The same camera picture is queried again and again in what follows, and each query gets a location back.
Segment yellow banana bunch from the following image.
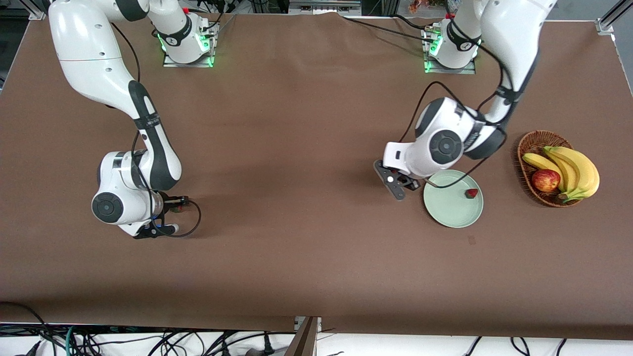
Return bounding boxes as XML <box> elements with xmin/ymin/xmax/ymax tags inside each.
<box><xmin>522</xmin><ymin>145</ymin><xmax>600</xmax><ymax>203</ymax></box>

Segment brown table cover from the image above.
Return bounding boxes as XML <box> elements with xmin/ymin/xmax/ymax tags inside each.
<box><xmin>0</xmin><ymin>10</ymin><xmax>633</xmax><ymax>342</ymax></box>

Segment brown wicker basket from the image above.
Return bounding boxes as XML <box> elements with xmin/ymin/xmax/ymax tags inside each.
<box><xmin>517</xmin><ymin>130</ymin><xmax>589</xmax><ymax>208</ymax></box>

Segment thick black floor cable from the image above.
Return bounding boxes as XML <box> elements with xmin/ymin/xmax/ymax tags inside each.
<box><xmin>0</xmin><ymin>301</ymin><xmax>57</xmax><ymax>356</ymax></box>

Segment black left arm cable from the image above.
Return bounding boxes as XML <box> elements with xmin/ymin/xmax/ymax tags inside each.
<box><xmin>400</xmin><ymin>20</ymin><xmax>510</xmax><ymax>189</ymax></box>

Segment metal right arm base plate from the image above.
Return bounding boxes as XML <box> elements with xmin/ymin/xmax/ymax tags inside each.
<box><xmin>162</xmin><ymin>22</ymin><xmax>215</xmax><ymax>68</ymax></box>

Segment aluminium frame rail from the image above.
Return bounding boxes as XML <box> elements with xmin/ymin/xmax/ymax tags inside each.
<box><xmin>288</xmin><ymin>0</ymin><xmax>362</xmax><ymax>15</ymax></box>

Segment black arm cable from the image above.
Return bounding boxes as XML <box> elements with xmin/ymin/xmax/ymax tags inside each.
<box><xmin>111</xmin><ymin>22</ymin><xmax>202</xmax><ymax>239</ymax></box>
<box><xmin>400</xmin><ymin>20</ymin><xmax>510</xmax><ymax>189</ymax></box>

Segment wooden post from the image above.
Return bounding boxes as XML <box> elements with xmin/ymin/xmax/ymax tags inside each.
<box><xmin>284</xmin><ymin>316</ymin><xmax>319</xmax><ymax>356</ymax></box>

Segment pale green round plate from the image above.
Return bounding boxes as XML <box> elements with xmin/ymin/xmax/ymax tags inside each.
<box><xmin>423</xmin><ymin>170</ymin><xmax>484</xmax><ymax>228</ymax></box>

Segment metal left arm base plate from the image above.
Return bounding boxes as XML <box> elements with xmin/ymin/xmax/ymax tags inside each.
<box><xmin>423</xmin><ymin>27</ymin><xmax>477</xmax><ymax>75</ymax></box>

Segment red apple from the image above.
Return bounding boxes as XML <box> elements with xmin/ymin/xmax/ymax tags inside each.
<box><xmin>532</xmin><ymin>169</ymin><xmax>561</xmax><ymax>193</ymax></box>

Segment black cable on table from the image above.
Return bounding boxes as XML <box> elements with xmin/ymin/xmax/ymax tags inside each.
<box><xmin>340</xmin><ymin>16</ymin><xmax>437</xmax><ymax>43</ymax></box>

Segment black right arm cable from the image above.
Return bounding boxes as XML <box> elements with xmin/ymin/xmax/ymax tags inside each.
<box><xmin>111</xmin><ymin>22</ymin><xmax>202</xmax><ymax>239</ymax></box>

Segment metal bracket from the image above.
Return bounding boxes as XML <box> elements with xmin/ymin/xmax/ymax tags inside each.
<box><xmin>294</xmin><ymin>316</ymin><xmax>322</xmax><ymax>333</ymax></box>

